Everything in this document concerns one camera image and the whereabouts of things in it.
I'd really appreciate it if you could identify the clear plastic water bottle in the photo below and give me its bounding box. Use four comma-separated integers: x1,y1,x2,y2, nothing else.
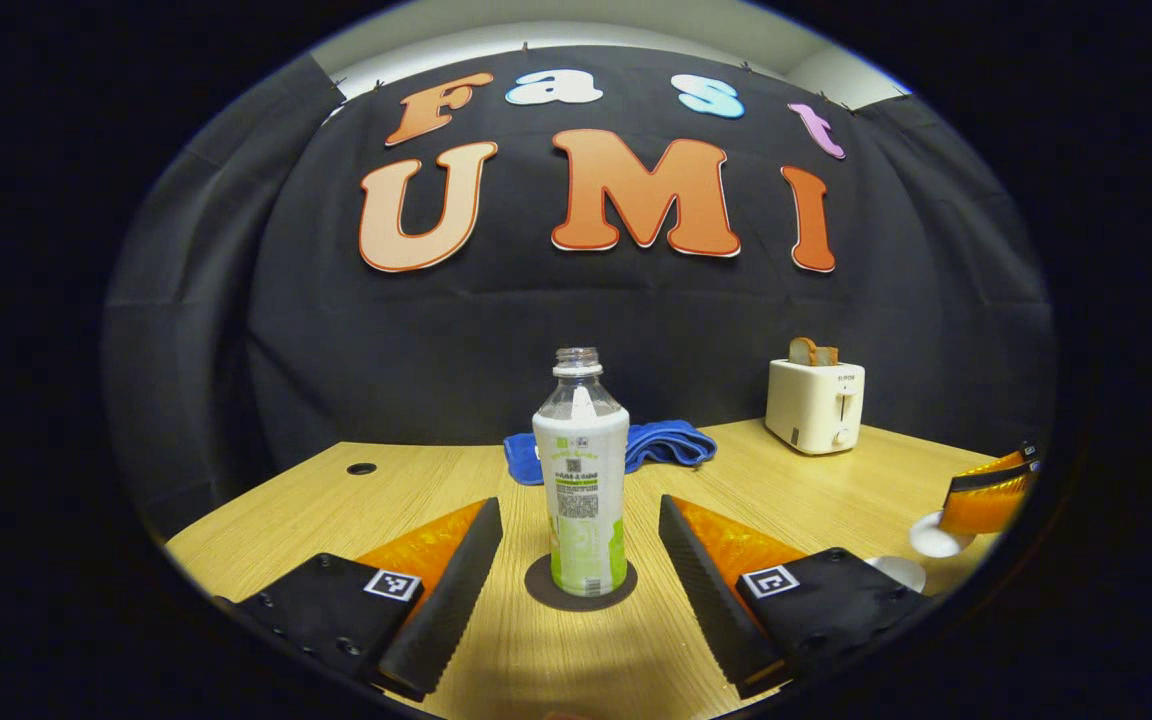
532,347,631,598

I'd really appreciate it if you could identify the white toaster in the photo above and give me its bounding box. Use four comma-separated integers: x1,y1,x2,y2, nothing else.
765,358,867,456

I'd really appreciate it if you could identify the white teacup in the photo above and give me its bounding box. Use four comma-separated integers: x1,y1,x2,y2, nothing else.
864,555,929,594

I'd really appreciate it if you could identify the blue folded towel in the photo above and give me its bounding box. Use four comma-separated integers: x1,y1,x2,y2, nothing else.
503,419,719,487

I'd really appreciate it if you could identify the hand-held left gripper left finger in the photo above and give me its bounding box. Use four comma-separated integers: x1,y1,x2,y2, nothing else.
211,497,504,704

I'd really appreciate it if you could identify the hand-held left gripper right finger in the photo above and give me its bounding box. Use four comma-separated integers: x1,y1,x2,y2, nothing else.
658,494,937,701

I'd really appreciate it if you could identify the black backdrop cloth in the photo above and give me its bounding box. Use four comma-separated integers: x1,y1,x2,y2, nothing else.
101,45,1057,541

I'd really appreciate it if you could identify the dark round coaster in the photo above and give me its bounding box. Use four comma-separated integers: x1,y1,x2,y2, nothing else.
524,553,639,613

